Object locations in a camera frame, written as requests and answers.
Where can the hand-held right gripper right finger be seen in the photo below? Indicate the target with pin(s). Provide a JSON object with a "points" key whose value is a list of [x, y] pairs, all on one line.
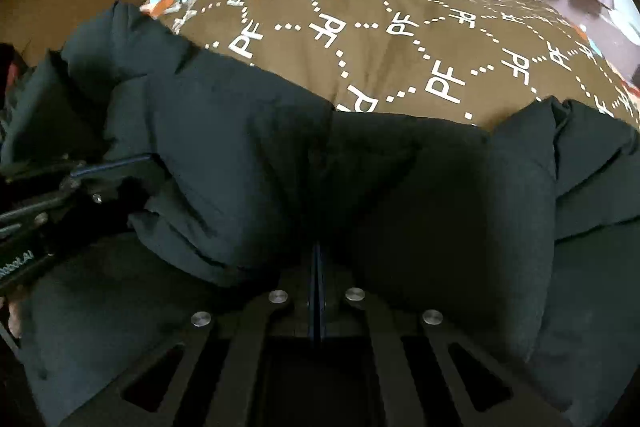
{"points": [[370, 322]]}

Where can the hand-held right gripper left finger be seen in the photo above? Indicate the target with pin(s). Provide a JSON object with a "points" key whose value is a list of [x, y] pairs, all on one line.
{"points": [[270, 322]]}

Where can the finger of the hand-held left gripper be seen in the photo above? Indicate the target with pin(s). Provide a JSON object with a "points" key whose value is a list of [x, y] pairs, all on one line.
{"points": [[75, 204], [115, 164]]}

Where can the black jacket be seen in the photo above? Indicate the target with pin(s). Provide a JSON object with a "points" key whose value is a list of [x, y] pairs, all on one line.
{"points": [[225, 147]]}

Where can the brown cartoon printed blanket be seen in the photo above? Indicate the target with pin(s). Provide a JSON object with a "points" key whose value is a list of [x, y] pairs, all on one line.
{"points": [[400, 7]]}

